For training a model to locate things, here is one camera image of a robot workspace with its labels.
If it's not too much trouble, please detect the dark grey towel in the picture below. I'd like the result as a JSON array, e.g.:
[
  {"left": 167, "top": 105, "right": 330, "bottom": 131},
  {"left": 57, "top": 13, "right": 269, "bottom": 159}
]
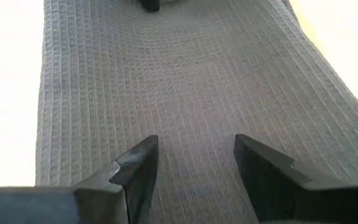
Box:
[{"left": 35, "top": 0, "right": 358, "bottom": 224}]

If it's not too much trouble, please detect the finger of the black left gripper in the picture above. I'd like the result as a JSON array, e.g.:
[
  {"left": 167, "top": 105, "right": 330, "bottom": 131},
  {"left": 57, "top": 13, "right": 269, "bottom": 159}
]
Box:
[{"left": 139, "top": 0, "right": 162, "bottom": 13}]

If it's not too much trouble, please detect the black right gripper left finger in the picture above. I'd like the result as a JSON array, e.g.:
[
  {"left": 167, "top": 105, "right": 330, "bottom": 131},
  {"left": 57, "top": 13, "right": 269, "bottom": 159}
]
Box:
[{"left": 0, "top": 134, "right": 160, "bottom": 224}]

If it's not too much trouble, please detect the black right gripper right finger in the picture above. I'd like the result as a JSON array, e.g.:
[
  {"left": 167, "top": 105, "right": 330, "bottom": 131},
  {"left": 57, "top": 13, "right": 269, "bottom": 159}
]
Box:
[{"left": 234, "top": 134, "right": 358, "bottom": 224}]

